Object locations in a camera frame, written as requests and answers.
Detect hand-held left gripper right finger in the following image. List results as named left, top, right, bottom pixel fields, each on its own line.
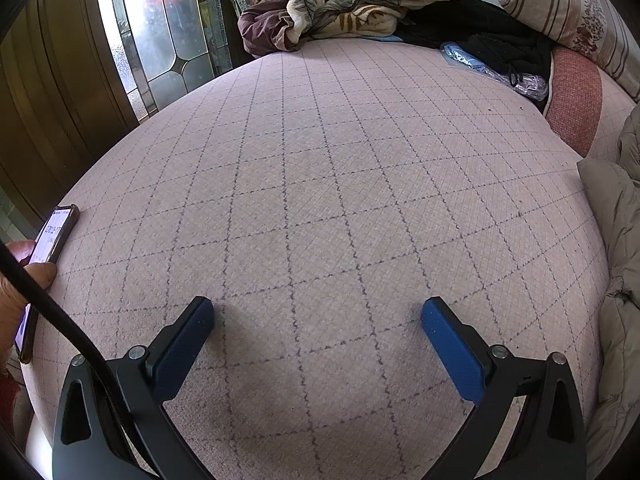
left=421, top=297, right=587, bottom=480

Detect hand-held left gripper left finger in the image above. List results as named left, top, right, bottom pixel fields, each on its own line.
left=52, top=296, right=216, bottom=480

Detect olive puffer jacket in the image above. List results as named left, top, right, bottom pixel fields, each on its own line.
left=577, top=105, right=640, bottom=480

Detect black clothes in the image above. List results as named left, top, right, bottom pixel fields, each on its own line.
left=395, top=0, right=554, bottom=97

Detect person's right hand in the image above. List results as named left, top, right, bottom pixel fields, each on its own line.
left=0, top=239, right=59, bottom=373

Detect smartphone in dark case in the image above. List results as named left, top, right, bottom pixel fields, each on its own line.
left=14, top=204, right=81, bottom=365

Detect pink checked bed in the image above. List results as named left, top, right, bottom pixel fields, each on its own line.
left=20, top=37, right=613, bottom=480

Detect clear plastic bag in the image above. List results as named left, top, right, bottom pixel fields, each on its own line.
left=487, top=67, right=550, bottom=104

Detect pink bolster pillow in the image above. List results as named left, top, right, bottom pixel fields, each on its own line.
left=542, top=47, right=640, bottom=161

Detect wooden door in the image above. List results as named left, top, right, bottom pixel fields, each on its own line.
left=0, top=0, right=141, bottom=231

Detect blue plastic bag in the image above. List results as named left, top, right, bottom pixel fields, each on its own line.
left=440, top=41, right=490, bottom=72

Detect stained glass window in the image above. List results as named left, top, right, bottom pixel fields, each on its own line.
left=95, top=0, right=236, bottom=124

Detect brown and cream blanket pile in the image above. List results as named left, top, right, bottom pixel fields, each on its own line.
left=237, top=0, right=468, bottom=59

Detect cream floral blanket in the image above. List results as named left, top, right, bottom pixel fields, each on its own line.
left=286, top=0, right=471, bottom=52

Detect striped floral pillow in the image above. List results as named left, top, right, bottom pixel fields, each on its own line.
left=492, top=0, right=640, bottom=106

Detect black cable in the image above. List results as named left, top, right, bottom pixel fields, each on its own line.
left=0, top=246, right=157, bottom=480

